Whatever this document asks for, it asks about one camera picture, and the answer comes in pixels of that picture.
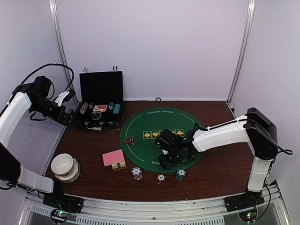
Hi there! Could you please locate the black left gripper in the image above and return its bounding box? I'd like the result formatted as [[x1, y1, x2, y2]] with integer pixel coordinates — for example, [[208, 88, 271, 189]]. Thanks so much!
[[30, 96, 80, 126]]

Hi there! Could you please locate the blue green 50 chip stack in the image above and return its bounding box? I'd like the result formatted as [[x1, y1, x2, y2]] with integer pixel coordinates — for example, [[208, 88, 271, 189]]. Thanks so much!
[[176, 169, 187, 180]]

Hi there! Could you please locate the blue beige 10 chip stack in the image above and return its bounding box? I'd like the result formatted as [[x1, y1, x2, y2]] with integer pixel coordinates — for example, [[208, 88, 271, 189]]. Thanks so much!
[[131, 167, 143, 180]]

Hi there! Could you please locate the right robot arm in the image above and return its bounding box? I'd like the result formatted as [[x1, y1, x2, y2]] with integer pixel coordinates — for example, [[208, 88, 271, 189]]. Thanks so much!
[[155, 107, 279, 207]]

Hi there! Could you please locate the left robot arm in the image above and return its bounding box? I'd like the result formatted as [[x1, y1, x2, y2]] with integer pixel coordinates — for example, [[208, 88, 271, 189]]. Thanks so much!
[[0, 76, 77, 208]]

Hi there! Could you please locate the blue beige 10 chip row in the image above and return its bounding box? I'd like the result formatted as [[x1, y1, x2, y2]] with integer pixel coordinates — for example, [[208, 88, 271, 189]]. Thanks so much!
[[79, 102, 89, 115]]

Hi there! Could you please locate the black orange 100 chip row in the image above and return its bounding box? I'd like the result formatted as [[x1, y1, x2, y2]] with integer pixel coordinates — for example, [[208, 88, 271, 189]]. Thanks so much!
[[88, 103, 95, 109]]

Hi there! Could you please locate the clear acrylic dealer button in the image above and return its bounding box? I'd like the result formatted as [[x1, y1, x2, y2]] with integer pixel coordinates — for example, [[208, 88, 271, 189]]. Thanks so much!
[[91, 112, 101, 120]]

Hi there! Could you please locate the boxed red card deck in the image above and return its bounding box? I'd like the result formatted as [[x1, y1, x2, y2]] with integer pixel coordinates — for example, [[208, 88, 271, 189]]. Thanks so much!
[[93, 105, 107, 113]]

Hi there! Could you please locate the black poker chip case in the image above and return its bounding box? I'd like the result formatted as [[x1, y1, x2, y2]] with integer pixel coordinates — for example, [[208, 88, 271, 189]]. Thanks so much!
[[75, 70, 124, 130]]

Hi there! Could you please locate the green round poker mat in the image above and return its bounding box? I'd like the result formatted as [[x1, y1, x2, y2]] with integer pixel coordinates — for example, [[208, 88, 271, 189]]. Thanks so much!
[[120, 107, 204, 173]]

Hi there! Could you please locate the blue green 50 chip row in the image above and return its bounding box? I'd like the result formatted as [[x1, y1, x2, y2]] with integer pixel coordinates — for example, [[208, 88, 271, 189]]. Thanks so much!
[[108, 102, 115, 110]]

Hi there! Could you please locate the red triangular all-in marker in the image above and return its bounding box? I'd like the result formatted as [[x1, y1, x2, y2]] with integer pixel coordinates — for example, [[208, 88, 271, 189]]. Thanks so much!
[[123, 135, 135, 145]]

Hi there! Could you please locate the teal blue chip row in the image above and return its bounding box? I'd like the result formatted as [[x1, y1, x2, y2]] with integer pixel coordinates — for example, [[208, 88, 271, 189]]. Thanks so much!
[[113, 104, 121, 114]]

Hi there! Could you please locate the red card deck in holder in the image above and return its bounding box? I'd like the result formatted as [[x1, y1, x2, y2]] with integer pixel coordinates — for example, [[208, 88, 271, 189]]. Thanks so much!
[[102, 149, 127, 170]]

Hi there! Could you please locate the white bowl stack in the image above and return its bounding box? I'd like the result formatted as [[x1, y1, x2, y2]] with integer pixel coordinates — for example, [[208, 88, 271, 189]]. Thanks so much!
[[51, 153, 80, 183]]

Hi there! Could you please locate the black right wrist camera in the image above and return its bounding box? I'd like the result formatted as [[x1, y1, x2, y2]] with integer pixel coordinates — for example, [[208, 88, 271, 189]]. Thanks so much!
[[155, 129, 183, 151]]

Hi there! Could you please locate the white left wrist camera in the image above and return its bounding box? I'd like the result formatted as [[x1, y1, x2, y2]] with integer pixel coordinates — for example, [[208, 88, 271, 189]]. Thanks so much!
[[54, 89, 75, 106]]

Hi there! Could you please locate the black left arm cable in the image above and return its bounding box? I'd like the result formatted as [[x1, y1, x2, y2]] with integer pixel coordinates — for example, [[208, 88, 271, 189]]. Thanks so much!
[[20, 62, 75, 99]]

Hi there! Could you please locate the aluminium front rail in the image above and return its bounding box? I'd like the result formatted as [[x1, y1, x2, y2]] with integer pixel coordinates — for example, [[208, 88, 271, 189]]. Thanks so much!
[[16, 184, 292, 225]]

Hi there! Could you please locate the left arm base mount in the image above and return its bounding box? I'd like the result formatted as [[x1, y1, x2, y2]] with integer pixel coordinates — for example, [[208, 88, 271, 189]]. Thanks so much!
[[43, 195, 84, 213]]

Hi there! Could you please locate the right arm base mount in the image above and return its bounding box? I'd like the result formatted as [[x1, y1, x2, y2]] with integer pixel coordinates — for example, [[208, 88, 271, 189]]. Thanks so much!
[[224, 195, 265, 212]]

